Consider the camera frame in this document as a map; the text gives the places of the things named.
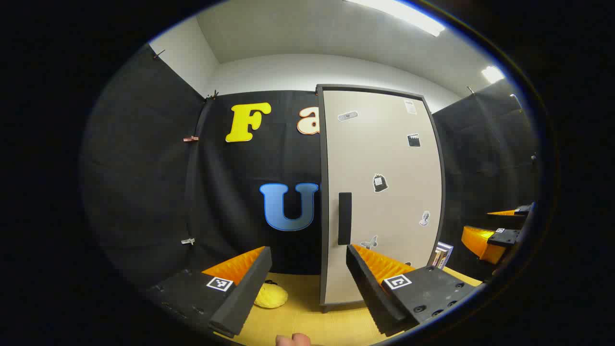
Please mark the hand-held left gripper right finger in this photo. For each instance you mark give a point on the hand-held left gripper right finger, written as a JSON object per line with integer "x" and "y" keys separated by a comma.
{"x": 372, "y": 293}

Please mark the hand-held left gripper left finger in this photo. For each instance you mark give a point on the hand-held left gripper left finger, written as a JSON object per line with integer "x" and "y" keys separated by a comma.
{"x": 240, "y": 300}

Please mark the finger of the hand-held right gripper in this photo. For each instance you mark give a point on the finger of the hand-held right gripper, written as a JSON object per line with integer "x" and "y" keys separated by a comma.
{"x": 504, "y": 238}
{"x": 523, "y": 209}

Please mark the yellow plush toy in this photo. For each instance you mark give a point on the yellow plush toy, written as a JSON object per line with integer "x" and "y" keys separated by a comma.
{"x": 274, "y": 297}

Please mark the lavender cover book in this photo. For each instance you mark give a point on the lavender cover book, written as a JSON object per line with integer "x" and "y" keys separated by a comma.
{"x": 447, "y": 251}

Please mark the white spine book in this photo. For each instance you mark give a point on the white spine book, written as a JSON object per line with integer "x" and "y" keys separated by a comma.
{"x": 440, "y": 257}

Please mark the pink spine book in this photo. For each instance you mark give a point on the pink spine book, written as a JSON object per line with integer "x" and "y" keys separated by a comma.
{"x": 435, "y": 258}

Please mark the silver clothes peg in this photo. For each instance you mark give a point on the silver clothes peg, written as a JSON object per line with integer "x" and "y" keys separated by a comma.
{"x": 188, "y": 241}

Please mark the small ceiling light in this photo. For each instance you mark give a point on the small ceiling light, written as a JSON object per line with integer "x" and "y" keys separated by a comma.
{"x": 492, "y": 74}

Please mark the black backdrop cloth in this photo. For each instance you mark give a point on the black backdrop cloth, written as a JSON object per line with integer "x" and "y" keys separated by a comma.
{"x": 144, "y": 168}

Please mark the reddish clothes peg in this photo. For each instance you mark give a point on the reddish clothes peg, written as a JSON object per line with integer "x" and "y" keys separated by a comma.
{"x": 190, "y": 139}

